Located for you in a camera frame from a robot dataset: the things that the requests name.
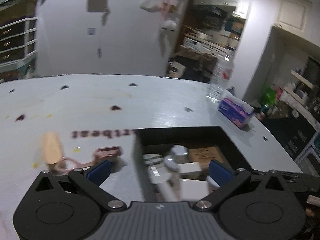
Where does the white sheep plush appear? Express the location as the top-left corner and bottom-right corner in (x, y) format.
(162, 20), (177, 32)

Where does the black cardboard box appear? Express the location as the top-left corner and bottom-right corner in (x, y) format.
(133, 126), (252, 202)

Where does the white power adapter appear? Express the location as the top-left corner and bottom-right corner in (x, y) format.
(180, 176), (220, 202)

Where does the purple tissue box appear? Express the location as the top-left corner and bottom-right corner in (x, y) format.
(218, 94), (254, 128)

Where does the clear water bottle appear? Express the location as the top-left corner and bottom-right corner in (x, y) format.
(207, 54), (234, 103)

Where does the wooden stamp with white block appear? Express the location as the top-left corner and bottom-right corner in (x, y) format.
(157, 161), (203, 202)

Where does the white knob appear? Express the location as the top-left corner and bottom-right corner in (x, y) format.
(163, 145), (189, 172)

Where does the white round tape measure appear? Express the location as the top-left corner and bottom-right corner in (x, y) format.
(147, 166), (172, 184)

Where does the white drawer unit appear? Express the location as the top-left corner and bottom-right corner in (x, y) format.
(1, 17), (37, 69)

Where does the carved wooden block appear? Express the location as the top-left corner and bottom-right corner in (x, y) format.
(188, 146), (228, 172)

